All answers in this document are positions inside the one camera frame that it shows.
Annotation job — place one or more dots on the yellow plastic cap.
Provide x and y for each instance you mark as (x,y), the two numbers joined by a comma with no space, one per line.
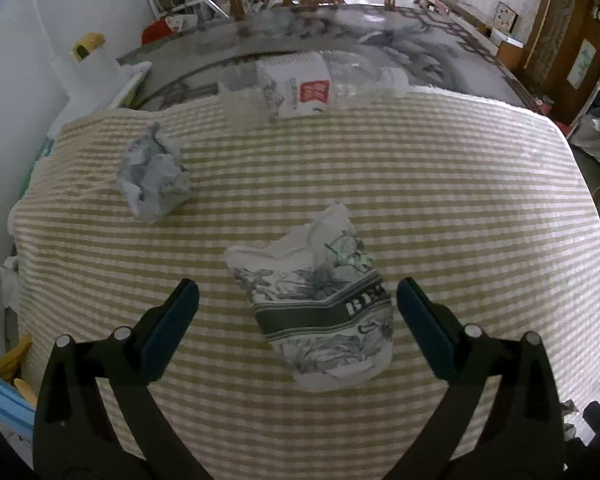
(87,45)

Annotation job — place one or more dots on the clear plastic bottle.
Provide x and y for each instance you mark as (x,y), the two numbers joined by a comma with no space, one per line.
(360,77)

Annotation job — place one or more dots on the blue plastic strips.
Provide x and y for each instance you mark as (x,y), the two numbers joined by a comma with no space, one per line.
(2,405)

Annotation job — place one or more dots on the white carton with red label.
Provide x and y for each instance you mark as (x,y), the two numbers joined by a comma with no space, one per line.
(290,87)

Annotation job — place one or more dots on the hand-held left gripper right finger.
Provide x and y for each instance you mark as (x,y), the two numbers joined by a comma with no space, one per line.
(425,330)

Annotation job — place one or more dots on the red plastic bag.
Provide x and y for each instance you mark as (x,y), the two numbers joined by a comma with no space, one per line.
(157,32)

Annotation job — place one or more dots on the crushed floral paper cup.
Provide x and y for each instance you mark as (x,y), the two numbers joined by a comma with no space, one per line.
(320,310)

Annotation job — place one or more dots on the crumpled grey paper ball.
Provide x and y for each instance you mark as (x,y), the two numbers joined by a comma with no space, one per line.
(152,175)

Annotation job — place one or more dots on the white tissue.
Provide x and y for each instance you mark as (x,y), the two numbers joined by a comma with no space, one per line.
(11,280)

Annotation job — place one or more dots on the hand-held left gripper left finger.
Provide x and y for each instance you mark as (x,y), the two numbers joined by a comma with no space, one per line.
(167,330)

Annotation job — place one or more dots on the white paper roll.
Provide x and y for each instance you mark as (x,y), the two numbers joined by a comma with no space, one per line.
(92,82)

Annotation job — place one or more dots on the white low TV cabinet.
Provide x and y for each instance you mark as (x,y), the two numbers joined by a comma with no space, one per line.
(472,15)

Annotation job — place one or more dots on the yellow paper bag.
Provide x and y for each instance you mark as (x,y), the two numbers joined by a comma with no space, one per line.
(12,362)

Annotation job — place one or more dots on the beige striped cloth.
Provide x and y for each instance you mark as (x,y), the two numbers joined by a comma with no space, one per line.
(430,185)

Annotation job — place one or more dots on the framed picture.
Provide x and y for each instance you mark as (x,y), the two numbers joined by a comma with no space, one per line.
(506,16)

